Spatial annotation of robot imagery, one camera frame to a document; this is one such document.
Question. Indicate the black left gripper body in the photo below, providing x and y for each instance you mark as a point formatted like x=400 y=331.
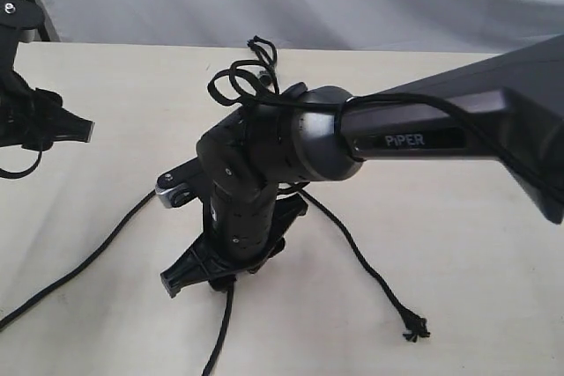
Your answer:
x=28 y=116

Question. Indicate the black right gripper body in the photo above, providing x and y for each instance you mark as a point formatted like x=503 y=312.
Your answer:
x=242 y=237

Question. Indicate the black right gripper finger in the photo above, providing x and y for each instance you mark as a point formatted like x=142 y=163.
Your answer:
x=196 y=265

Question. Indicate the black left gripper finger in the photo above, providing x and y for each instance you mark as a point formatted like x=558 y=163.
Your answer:
x=72 y=128

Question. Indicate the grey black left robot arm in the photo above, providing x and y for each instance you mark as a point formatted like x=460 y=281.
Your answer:
x=9 y=47

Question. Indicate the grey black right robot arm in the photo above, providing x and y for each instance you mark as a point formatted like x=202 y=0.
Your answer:
x=508 y=108

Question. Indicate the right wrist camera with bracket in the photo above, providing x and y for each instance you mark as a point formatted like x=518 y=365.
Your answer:
x=183 y=184

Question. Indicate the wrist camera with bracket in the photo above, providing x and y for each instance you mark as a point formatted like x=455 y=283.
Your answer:
x=183 y=184
x=11 y=15

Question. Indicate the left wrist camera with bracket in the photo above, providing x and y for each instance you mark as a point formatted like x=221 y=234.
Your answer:
x=11 y=15

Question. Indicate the grey cable sleeve connector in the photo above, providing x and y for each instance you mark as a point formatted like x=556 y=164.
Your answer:
x=264 y=77

